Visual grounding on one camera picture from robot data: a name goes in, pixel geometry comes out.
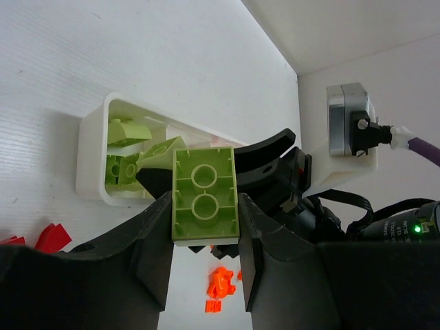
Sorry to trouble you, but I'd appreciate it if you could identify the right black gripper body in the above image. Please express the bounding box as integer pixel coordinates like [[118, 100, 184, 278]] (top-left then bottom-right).
[[237, 147, 344, 241]]

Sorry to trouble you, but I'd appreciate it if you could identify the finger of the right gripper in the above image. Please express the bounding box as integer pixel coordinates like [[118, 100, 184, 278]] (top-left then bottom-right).
[[135, 168, 173, 199], [234, 129, 296, 184]]

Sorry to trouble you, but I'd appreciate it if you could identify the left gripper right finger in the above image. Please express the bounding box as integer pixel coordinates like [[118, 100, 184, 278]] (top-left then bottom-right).
[[239, 194, 439, 329]]

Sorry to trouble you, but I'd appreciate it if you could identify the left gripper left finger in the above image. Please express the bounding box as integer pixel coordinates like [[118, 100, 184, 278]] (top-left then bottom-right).
[[1, 193, 173, 329]]

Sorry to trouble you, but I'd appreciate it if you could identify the orange round lego piece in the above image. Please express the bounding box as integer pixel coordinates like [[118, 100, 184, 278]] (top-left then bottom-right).
[[207, 266, 237, 299]]

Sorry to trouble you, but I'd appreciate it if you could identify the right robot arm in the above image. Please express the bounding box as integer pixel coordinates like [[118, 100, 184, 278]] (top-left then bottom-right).
[[135, 129, 439, 246]]

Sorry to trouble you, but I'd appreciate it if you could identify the red slope lego brick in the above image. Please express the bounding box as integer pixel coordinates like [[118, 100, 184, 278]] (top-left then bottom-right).
[[34, 223, 72, 254]]

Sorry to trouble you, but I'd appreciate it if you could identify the white divided sorting tray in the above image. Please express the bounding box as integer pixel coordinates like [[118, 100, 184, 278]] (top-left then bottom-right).
[[76, 92, 245, 207]]

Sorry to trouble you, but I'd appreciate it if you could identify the small orange lego plate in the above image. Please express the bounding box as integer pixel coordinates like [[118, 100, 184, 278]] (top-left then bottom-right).
[[205, 300, 222, 314]]

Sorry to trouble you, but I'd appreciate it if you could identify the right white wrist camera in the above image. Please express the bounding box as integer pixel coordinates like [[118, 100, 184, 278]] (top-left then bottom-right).
[[304, 82, 379, 197]]

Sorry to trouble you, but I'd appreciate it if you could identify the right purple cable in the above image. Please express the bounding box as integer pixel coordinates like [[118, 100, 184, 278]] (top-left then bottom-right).
[[390, 125, 440, 168]]

